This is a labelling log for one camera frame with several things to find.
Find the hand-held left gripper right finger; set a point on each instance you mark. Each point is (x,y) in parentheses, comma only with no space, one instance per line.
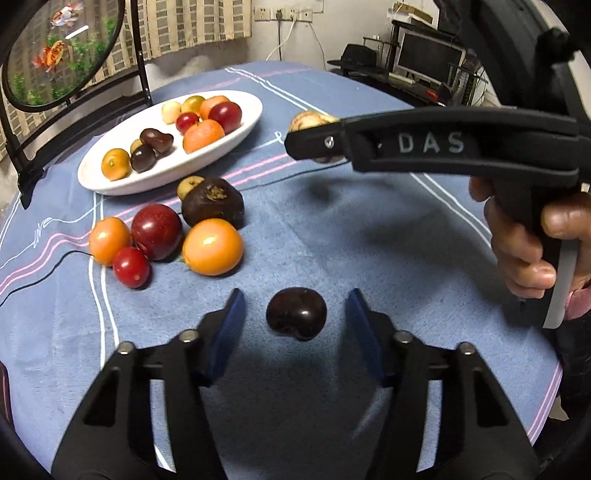
(364,323)

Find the green-yellow tangerine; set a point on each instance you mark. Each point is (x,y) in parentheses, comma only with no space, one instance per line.
(194,102)

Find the black hat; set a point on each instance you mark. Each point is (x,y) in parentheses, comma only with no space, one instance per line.
(360,55)

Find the checked beige curtain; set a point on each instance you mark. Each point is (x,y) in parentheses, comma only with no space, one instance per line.
(194,23)

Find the black metal chair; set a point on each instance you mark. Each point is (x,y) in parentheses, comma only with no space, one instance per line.
(60,46)

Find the dark red plum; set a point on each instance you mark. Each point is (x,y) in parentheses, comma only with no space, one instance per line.
(157,230)

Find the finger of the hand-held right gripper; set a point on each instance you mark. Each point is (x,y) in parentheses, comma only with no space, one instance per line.
(323,141)

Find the person's right hand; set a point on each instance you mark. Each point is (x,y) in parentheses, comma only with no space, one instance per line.
(517,249)

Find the computer monitor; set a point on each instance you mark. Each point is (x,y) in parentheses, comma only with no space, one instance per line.
(431,57)

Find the smooth orange persimmon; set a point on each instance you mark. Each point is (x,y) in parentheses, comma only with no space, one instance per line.
(110,240)
(212,247)

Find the small red cherry tomato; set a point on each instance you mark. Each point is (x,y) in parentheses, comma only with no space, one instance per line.
(187,122)
(131,266)

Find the black computer desk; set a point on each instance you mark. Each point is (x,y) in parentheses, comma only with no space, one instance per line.
(383,85)

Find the white oval plate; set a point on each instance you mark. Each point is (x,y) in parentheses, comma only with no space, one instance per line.
(247,113)

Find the small green jujube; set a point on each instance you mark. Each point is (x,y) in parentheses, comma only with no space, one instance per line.
(135,146)

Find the white wall socket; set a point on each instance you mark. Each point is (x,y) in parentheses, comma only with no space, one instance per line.
(262,13)
(285,14)
(305,14)

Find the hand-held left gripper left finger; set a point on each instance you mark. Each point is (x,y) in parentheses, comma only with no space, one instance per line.
(228,323)

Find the mottled beige pear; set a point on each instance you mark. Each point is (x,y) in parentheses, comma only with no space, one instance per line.
(307,121)

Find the round textured orange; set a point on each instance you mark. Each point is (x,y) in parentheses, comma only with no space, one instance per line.
(212,104)
(203,136)

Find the shiny red plum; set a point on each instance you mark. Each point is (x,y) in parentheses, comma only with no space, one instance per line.
(227,115)

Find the pale beige longan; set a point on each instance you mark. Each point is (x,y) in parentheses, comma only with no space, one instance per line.
(171,110)
(188,185)

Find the yellow-orange persimmon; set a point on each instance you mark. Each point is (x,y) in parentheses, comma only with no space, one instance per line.
(115,164)

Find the dark purple plum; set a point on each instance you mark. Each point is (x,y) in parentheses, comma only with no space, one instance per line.
(143,158)
(296,314)
(157,140)

